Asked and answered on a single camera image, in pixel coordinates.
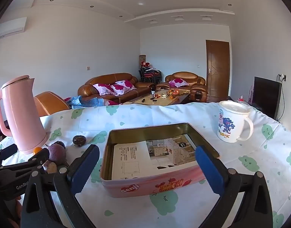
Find pink upright box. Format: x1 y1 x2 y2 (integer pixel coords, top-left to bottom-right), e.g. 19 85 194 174
247 85 254 104

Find wooden coffee table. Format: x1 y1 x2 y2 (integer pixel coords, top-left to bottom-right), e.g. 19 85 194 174
122 89 190 106

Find pile of oranges and snacks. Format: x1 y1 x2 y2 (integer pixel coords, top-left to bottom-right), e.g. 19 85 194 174
166 89 187 99

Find red clothes pile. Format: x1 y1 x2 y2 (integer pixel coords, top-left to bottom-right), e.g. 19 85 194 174
141 62 159 73

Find white air conditioner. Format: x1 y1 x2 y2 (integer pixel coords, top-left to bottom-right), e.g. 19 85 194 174
0 18 26 40

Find white lidded cartoon mug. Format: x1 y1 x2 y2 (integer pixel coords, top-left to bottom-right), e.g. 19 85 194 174
217 100 254 143

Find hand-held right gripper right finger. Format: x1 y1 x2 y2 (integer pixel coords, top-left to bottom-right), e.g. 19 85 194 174
195 145 273 228

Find black power cable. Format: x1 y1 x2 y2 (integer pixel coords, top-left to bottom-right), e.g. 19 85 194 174
277 78 286 121

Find brown wooden door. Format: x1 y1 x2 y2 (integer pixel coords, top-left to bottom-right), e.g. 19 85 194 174
205 39 231 103

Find blue checked blanket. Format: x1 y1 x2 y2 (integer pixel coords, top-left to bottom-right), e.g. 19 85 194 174
65 95 105 110

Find tan leather chaise sofa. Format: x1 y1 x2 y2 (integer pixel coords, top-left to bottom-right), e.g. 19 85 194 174
34 91 71 117

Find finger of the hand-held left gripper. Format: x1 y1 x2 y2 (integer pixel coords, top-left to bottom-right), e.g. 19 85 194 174
0 144 18 165
0 148 50 180

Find black flat television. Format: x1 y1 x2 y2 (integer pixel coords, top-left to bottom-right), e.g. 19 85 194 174
251 76 282 121

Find printed paper leaflet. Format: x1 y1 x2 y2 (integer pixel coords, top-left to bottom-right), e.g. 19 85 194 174
112 134 200 180

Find pink tin box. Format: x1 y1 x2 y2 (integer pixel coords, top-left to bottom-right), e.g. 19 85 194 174
100 123 221 198

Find brown leather three-seat sofa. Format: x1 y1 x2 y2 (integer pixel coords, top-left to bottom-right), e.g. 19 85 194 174
77 73 157 104

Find pink electric kettle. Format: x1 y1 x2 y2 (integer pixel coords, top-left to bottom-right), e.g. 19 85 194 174
0 75 48 155

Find dark wooden television stand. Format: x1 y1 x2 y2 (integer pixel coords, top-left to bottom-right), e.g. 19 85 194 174
226 96 262 111

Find pink floral pillow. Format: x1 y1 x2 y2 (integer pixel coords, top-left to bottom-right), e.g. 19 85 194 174
92 83 116 96
169 78 190 87
115 79 137 91
110 84 131 96

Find brown leather armchair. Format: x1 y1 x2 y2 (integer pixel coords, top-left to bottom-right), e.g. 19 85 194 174
156 71 209 103

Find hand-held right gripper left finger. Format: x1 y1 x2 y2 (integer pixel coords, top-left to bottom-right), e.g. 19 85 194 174
21 144 100 228

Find stacked dark chairs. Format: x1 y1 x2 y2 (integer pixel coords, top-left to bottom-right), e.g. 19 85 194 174
139 66 163 85

